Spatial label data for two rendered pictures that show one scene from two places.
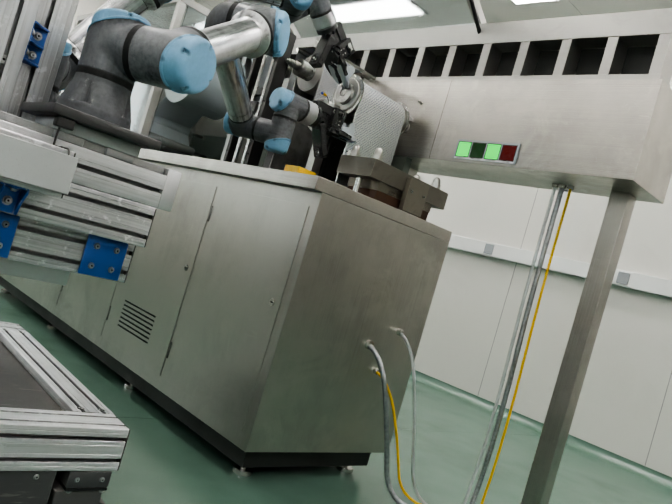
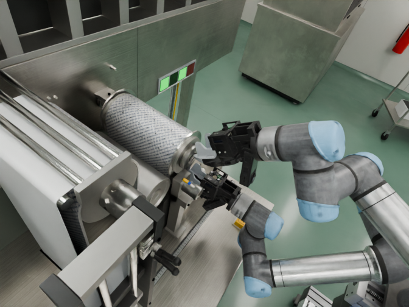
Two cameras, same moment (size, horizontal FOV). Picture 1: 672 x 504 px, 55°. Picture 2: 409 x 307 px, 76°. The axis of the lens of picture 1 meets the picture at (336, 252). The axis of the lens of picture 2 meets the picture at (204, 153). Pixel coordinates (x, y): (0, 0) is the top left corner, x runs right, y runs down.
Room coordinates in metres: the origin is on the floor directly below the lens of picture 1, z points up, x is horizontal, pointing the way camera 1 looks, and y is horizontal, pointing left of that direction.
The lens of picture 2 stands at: (2.39, 0.59, 1.78)
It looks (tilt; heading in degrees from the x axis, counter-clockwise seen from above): 46 degrees down; 247
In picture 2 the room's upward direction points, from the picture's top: 16 degrees clockwise
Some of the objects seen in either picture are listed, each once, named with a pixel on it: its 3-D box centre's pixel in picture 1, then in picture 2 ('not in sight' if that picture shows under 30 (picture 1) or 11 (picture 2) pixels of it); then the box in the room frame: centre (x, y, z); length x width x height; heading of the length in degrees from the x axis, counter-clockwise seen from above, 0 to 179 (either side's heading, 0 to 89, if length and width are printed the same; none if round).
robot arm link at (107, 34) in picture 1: (118, 46); not in sight; (1.35, 0.56, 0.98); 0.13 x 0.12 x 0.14; 76
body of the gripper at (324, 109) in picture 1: (325, 119); (220, 189); (2.12, 0.16, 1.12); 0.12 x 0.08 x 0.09; 134
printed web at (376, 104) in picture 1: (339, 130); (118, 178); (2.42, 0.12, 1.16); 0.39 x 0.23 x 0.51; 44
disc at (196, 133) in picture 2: (347, 94); (185, 153); (2.24, 0.12, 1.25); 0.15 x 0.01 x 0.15; 44
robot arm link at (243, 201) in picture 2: (306, 112); (240, 206); (2.06, 0.22, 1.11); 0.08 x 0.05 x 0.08; 44
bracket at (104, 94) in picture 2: not in sight; (108, 95); (2.45, -0.10, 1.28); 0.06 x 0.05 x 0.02; 134
